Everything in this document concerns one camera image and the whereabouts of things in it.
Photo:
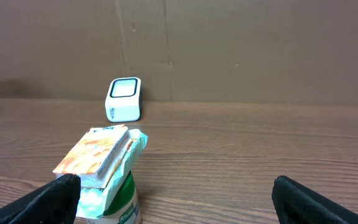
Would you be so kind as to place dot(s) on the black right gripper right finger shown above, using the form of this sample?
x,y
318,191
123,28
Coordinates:
x,y
296,204

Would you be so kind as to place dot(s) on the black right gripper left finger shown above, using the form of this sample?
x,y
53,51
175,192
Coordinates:
x,y
54,203

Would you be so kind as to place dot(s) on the teal orange soup packet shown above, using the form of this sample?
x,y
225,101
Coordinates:
x,y
102,159

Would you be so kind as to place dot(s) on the white barcode scanner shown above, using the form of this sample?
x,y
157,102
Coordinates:
x,y
123,101

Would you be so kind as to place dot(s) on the green white cup container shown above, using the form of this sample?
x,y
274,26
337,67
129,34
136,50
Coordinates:
x,y
124,209

